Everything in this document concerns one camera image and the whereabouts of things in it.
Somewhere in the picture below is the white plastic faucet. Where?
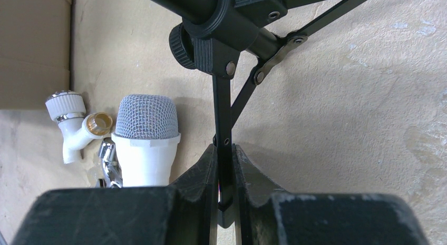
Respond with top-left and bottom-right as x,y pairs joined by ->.
45,90 -> 113,164

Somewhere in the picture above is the black tripod mic stand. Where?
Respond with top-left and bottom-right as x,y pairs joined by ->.
151,0 -> 367,228

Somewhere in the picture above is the chrome metal faucet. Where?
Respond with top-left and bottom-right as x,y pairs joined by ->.
95,138 -> 123,189

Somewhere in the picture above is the white microphone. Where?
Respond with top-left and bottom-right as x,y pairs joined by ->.
111,94 -> 181,187

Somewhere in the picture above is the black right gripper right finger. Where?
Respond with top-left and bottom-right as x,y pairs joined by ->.
233,145 -> 428,244

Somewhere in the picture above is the tan plastic storage case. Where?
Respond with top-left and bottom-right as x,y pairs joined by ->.
1,0 -> 72,110

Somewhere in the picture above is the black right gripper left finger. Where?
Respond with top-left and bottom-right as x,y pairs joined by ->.
13,145 -> 217,244

